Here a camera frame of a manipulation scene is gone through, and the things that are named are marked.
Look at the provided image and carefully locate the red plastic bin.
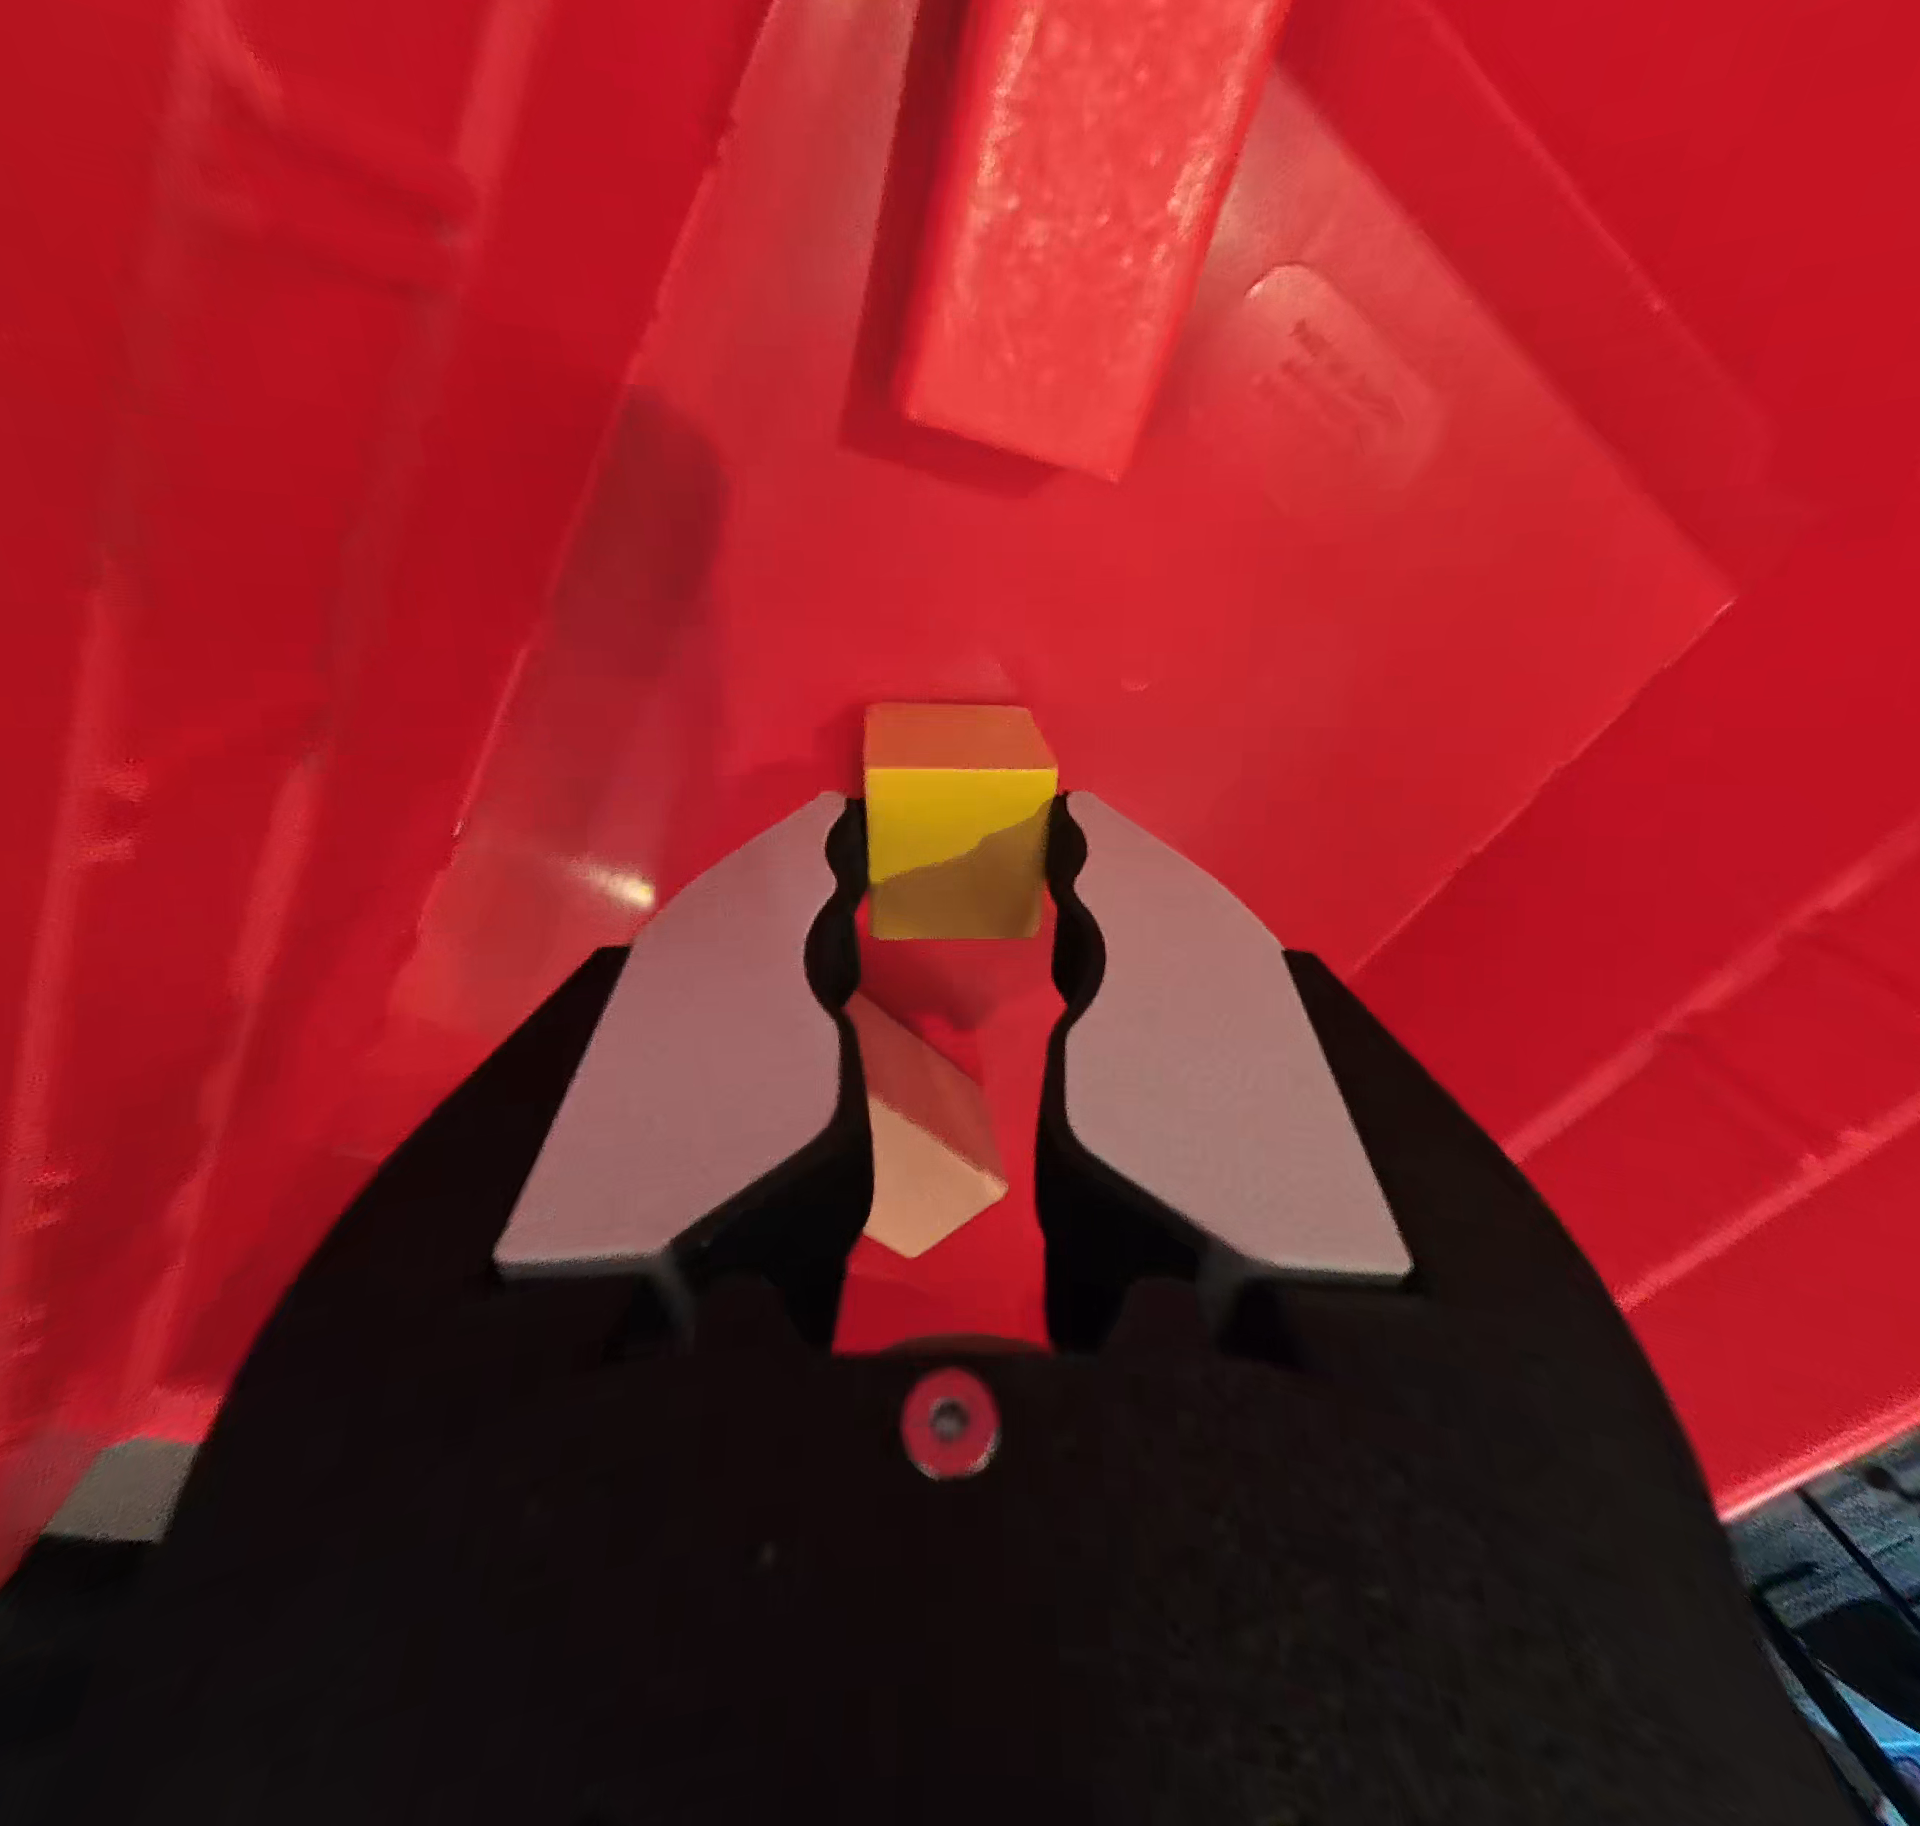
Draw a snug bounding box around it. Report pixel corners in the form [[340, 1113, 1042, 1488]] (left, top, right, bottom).
[[0, 0, 1920, 1582]]

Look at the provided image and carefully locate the red wooden block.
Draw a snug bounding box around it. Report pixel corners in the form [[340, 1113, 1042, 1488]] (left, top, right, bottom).
[[885, 0, 1325, 479]]

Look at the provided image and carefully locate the natural wooden block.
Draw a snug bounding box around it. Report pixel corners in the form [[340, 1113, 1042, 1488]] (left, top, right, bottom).
[[846, 992, 1009, 1259]]

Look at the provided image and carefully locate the yellow wooden cube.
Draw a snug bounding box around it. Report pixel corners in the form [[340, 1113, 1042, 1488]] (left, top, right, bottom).
[[861, 703, 1066, 942]]

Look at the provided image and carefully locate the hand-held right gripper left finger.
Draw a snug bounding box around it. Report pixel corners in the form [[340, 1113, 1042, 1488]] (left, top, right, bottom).
[[490, 792, 872, 1288]]

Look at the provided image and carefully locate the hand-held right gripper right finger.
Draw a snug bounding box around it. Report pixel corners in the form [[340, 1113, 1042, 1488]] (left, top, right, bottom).
[[1035, 788, 1413, 1288]]

